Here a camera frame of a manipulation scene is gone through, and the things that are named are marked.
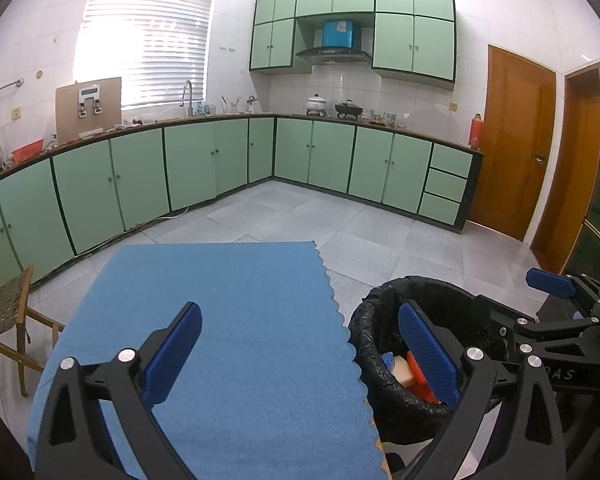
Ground blue table mat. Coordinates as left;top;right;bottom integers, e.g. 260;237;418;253
27;241;381;480

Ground yellow sponge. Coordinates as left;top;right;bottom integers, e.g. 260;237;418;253
392;362;416;388

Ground green upper kitchen cabinets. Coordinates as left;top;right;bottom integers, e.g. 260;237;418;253
249;0;457;92

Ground white plastic device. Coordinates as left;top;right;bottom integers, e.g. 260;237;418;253
76;85;105;118

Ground black wok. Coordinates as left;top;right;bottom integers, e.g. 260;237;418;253
334;100;365;120

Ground orange foam fruit net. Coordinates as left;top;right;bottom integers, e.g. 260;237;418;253
406;351;441;403

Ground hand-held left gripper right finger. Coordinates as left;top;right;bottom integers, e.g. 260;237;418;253
397;300;567;480

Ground brown cardboard box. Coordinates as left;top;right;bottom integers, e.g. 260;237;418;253
55;76;123;142

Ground green kitchen cabinets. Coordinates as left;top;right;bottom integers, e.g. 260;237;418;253
0;114;485;288
249;0;457;92

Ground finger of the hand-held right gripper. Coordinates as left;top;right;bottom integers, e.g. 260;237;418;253
525;267;600;321
472;296;596;361

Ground wooden chair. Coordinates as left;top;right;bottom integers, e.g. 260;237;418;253
0;265;66;398

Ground green lower kitchen cabinets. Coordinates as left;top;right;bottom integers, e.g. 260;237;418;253
0;114;485;288

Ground red plastic basin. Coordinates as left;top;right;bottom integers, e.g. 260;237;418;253
11;139;46;163

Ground bin with black bag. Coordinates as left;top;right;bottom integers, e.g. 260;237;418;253
347;275;541;446

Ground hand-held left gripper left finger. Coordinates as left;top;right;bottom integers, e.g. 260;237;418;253
34;301;204;480

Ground wooden door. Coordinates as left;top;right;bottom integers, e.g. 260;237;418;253
530;62;600;276
467;44;558;242

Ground white window blind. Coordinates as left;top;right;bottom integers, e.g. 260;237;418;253
75;0;216;111

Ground range hood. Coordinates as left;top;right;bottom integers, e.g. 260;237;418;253
295;46;373;66

